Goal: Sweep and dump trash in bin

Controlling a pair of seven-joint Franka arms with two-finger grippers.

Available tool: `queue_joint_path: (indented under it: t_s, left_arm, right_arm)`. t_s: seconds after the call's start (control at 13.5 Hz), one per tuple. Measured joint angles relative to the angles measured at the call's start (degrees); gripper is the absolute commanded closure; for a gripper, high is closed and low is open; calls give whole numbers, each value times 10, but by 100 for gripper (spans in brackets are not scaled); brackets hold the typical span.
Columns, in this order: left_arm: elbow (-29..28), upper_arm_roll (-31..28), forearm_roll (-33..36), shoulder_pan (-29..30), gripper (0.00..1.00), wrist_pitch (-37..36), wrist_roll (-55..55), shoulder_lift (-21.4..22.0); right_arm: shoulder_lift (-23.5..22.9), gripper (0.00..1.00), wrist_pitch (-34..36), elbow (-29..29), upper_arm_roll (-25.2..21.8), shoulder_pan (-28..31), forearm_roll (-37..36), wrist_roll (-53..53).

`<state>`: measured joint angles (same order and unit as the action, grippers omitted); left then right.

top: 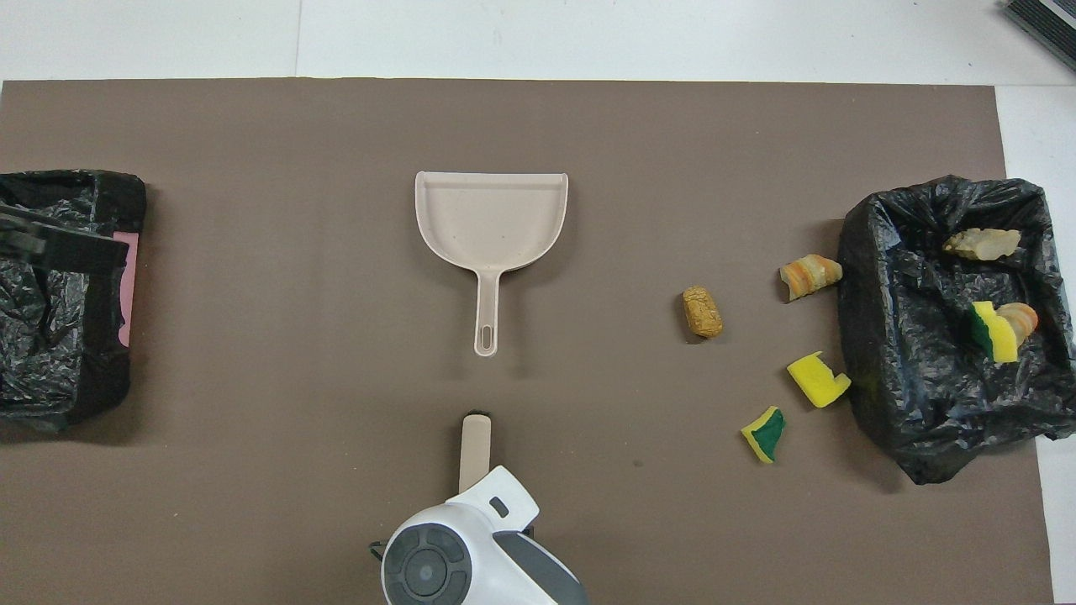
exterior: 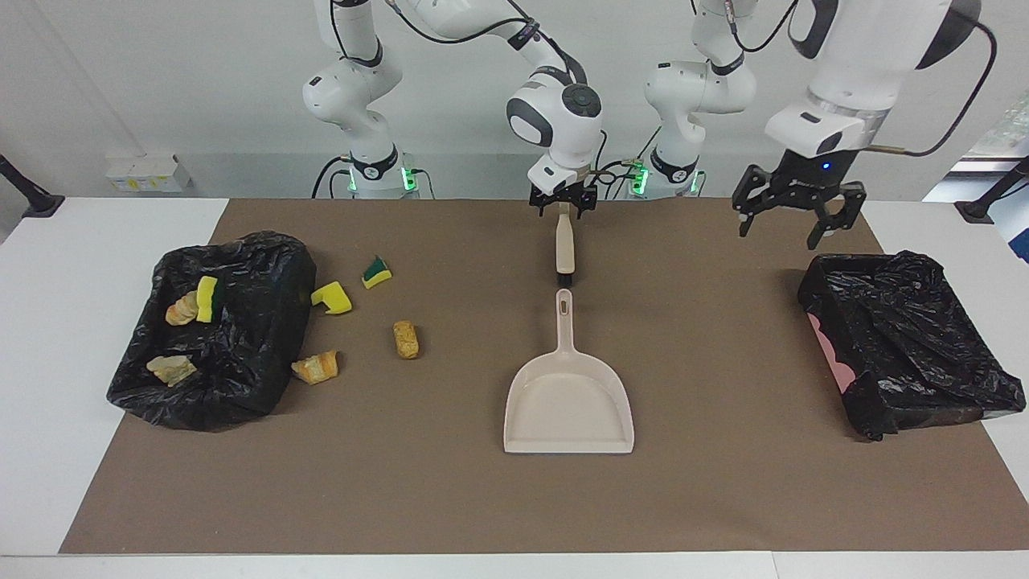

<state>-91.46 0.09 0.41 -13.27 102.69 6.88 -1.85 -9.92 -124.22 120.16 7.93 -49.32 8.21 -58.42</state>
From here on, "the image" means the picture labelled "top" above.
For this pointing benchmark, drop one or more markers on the beige plastic dustpan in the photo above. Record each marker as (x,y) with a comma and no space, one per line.
(492,218)

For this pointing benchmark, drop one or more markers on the beige hand brush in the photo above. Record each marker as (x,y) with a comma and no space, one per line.
(475,449)

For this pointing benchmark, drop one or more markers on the brown bread roll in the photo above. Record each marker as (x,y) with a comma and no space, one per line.
(702,313)

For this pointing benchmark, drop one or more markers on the small green yellow sponge piece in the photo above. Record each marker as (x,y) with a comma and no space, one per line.
(767,433)

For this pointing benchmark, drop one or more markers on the orange striped croissant piece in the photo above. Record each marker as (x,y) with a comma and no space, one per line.
(809,276)

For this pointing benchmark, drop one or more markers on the yellow notched sponge piece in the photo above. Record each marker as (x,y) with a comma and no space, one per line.
(814,380)

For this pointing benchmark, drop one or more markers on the pale flaky bread piece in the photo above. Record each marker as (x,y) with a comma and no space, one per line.
(979,244)

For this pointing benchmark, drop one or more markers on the large green yellow sponge piece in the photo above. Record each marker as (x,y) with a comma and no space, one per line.
(999,336)

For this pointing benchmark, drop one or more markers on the golden croissant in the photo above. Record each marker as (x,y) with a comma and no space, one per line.
(1024,319)

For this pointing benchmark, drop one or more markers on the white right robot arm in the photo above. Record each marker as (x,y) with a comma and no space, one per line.
(437,563)

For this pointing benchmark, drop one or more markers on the black bag lined pink bin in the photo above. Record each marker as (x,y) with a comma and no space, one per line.
(50,336)

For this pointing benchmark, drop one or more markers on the brown table mat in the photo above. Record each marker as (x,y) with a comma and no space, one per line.
(336,462)

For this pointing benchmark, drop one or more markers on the dark ribbed panel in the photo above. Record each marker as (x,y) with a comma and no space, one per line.
(1046,25)

